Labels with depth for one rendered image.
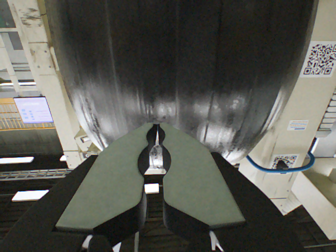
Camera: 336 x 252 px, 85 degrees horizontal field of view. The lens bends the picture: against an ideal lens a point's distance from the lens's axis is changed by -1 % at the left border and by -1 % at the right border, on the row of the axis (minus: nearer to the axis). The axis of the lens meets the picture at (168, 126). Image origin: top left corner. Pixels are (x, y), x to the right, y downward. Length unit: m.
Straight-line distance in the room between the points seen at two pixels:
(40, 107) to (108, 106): 4.11
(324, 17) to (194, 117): 0.37
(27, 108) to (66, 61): 4.23
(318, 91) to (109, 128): 0.48
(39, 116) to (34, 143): 8.91
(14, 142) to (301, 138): 13.76
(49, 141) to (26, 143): 1.36
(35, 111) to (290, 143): 4.24
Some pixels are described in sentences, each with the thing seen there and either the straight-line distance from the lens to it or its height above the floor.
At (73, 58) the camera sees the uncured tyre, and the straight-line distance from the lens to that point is 0.22.
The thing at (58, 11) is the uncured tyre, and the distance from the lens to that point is 0.24.
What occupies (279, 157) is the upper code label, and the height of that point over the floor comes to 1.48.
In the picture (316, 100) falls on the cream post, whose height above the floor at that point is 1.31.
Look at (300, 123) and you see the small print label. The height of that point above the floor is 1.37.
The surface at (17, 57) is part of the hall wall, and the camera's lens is 11.42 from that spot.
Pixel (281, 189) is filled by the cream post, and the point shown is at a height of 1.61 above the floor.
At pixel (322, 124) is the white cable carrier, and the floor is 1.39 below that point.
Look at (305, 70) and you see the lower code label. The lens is 0.52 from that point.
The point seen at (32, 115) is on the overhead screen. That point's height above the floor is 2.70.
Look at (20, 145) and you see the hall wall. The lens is 13.85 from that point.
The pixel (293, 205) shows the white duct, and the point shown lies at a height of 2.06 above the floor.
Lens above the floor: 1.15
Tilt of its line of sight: 29 degrees up
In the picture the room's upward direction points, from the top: 180 degrees clockwise
